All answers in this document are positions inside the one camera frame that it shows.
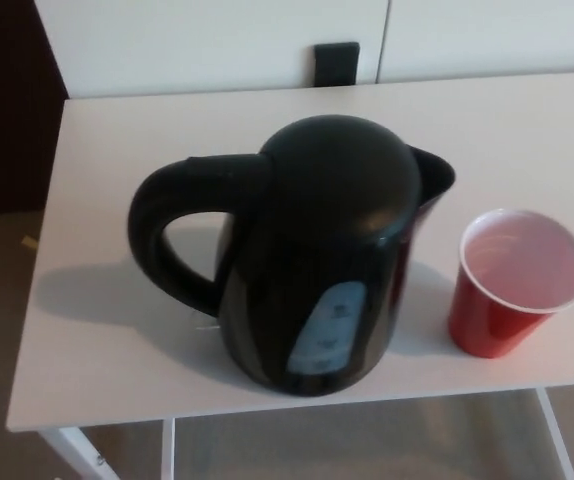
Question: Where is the red plastic cup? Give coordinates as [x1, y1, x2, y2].
[447, 207, 574, 359]

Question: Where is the black rectangular cabinet plate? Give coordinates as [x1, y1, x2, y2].
[313, 42, 360, 86]

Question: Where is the dark brown cabinet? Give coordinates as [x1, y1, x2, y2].
[0, 0, 71, 217]

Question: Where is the black electric kettle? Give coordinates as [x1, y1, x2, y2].
[126, 114, 457, 399]

